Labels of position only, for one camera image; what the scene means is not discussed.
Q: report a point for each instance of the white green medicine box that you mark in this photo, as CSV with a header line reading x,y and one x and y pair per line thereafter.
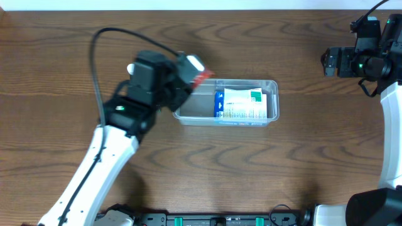
x,y
232,96

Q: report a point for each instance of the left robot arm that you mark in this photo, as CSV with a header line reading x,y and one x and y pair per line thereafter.
x,y
125,119

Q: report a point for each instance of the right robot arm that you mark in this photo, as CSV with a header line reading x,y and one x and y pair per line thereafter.
x,y
381,206

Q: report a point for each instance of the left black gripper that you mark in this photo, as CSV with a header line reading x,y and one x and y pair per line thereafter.
x,y
174,104

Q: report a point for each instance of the black bottle white cap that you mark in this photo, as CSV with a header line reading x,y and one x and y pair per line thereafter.
x,y
130,68

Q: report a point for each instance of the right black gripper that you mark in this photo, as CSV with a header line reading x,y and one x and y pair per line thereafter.
x,y
350,56

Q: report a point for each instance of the clear plastic container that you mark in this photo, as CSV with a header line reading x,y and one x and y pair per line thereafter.
x,y
198,110

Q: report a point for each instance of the red white Panadol box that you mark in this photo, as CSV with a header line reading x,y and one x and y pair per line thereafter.
x,y
201,77

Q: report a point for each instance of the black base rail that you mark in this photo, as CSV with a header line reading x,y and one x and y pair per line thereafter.
x,y
114,217

